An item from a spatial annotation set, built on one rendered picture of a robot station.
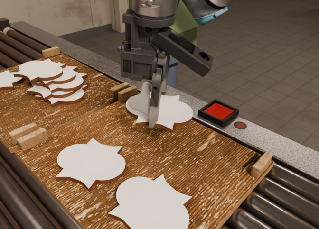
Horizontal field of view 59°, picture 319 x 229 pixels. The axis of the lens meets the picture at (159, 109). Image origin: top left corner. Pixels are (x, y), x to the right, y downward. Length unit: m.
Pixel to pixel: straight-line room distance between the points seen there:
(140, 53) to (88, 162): 0.23
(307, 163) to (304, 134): 1.73
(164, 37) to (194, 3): 0.57
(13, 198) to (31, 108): 0.28
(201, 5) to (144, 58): 0.57
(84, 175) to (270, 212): 0.34
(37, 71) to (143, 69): 0.41
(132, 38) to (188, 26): 0.75
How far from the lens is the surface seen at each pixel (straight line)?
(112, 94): 0.77
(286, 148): 0.70
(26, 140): 0.65
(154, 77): 0.50
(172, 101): 0.62
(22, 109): 0.81
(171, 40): 0.50
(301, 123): 2.52
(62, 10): 4.07
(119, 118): 0.70
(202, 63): 0.50
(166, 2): 0.47
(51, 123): 0.73
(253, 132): 0.72
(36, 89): 0.84
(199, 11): 1.06
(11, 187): 0.62
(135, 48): 0.52
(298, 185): 0.63
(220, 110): 0.75
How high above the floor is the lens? 1.34
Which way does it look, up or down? 33 degrees down
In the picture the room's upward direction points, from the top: straight up
